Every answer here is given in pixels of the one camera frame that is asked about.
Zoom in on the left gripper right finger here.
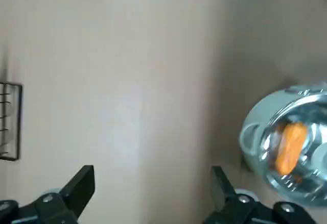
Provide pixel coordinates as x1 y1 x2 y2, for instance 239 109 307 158
204 166 315 224

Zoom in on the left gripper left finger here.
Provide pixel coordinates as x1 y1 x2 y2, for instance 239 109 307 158
0 165 95 224

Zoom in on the orange corn cob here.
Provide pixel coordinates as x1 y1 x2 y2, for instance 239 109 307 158
274 121 309 176

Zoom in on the glass pot lid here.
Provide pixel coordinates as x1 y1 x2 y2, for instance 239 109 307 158
258 91 327 208

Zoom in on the stainless steel pot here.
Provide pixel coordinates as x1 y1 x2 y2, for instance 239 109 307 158
238 82 327 209

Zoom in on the black wire cup rack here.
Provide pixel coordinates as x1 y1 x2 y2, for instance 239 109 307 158
0 82 24 162

